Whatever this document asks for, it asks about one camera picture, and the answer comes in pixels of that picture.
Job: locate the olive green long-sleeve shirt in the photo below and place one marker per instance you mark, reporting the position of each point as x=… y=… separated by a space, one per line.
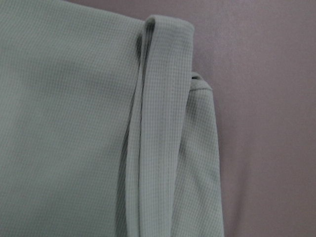
x=105 y=130

